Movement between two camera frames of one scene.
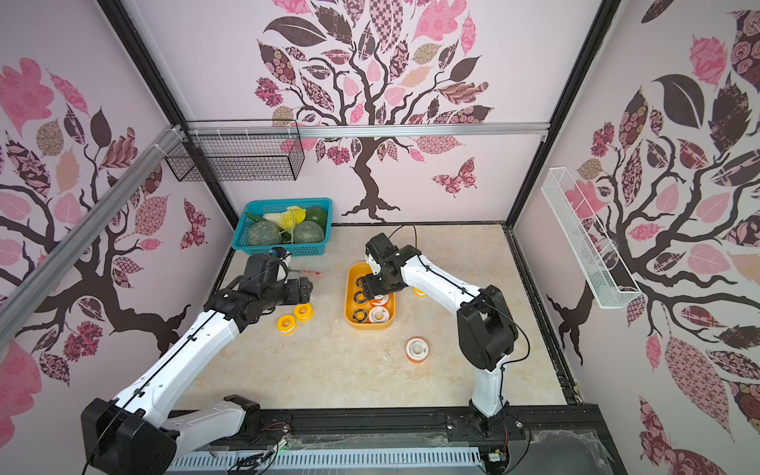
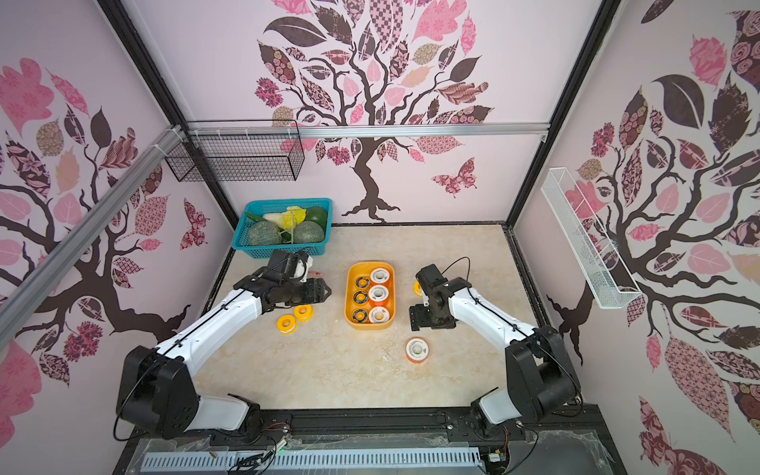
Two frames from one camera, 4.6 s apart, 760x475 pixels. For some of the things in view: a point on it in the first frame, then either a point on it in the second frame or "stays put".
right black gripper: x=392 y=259 → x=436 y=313
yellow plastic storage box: x=360 y=311 stays put
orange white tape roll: x=378 y=315 stays put
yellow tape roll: x=304 y=312 stays put
